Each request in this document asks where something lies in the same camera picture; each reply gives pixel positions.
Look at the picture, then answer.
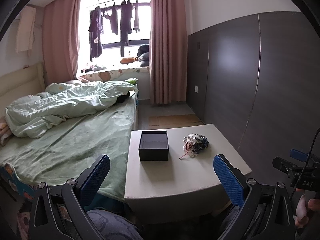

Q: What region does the dark bead bracelet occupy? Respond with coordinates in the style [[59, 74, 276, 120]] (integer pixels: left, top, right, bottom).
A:
[[192, 133, 210, 153]]

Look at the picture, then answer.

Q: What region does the brown rudraksha bead bracelet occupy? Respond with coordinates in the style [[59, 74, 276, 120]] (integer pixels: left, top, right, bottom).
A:
[[183, 133, 201, 158]]

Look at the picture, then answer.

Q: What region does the black open jewelry box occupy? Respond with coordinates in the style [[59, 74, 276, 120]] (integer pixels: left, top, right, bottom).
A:
[[138, 130, 169, 161]]

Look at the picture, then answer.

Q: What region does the person's right hand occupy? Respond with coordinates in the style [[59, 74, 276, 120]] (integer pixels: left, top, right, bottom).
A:
[[295, 189, 319, 228]]

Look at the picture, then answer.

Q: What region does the bed with green sheet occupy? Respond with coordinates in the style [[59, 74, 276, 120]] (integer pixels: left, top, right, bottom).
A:
[[1, 92, 138, 201]]

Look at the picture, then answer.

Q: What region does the white low table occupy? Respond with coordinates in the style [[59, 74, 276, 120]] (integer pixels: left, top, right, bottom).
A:
[[124, 124, 252, 216]]

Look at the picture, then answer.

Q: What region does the light green duvet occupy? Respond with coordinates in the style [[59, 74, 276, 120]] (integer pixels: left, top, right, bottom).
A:
[[4, 81, 138, 138]]

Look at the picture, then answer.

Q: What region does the flattened cardboard on floor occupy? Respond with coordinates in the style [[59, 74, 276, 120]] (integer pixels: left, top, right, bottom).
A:
[[149, 114, 203, 128]]

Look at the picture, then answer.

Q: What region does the green tissue pack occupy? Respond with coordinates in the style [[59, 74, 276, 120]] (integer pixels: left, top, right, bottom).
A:
[[125, 78, 138, 85]]

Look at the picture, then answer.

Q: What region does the beige headboard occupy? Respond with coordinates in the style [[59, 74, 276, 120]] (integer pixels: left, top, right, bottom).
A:
[[0, 62, 45, 118]]

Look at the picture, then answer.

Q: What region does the orange plush toy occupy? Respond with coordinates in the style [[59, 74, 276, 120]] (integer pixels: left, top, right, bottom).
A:
[[120, 57, 137, 64]]

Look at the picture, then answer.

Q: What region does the dark pillow on sill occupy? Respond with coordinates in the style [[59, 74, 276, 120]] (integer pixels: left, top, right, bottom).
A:
[[137, 44, 149, 67]]

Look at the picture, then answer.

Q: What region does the dark hanging shirt left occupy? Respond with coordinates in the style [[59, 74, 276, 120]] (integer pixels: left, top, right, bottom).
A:
[[88, 6, 103, 61]]

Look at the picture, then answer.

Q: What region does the dark hanging shirt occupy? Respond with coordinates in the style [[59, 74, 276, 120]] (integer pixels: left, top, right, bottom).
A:
[[88, 6, 103, 61], [120, 0, 133, 46]]

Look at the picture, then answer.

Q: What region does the pink curtain right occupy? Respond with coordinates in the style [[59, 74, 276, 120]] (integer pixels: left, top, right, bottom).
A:
[[150, 0, 188, 105]]

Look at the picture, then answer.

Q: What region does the pink curtain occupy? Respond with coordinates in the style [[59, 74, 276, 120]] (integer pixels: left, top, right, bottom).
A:
[[150, 0, 188, 105], [42, 0, 81, 84]]

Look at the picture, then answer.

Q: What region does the hanging dark narrow garment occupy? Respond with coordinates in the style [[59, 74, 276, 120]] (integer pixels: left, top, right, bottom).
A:
[[133, 0, 140, 33]]

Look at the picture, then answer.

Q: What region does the white air conditioner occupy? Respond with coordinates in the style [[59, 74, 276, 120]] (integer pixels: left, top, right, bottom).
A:
[[16, 5, 36, 57]]

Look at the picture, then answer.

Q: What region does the hanging dark tank top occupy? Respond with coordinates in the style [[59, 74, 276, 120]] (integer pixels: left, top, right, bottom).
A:
[[104, 3, 118, 35]]

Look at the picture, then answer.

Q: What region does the pink curtain left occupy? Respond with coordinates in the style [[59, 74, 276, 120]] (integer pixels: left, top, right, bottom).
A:
[[42, 0, 81, 84]]

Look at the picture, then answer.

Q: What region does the dark hanging shirt middle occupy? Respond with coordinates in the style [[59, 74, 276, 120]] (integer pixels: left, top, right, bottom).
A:
[[120, 0, 133, 46]]

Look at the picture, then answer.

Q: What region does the black cable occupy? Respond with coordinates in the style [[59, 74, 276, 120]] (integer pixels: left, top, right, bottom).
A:
[[290, 127, 320, 201]]

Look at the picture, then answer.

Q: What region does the red string jewelry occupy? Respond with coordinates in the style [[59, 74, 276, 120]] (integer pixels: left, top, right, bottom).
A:
[[179, 140, 198, 160]]

